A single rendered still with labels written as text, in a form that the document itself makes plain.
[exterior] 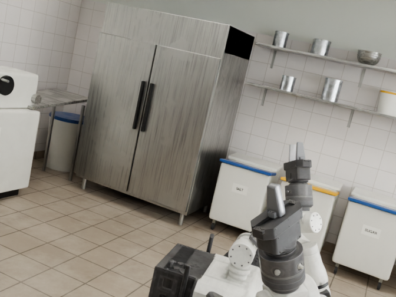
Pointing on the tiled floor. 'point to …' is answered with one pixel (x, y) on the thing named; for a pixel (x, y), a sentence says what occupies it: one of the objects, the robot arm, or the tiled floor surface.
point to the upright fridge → (162, 106)
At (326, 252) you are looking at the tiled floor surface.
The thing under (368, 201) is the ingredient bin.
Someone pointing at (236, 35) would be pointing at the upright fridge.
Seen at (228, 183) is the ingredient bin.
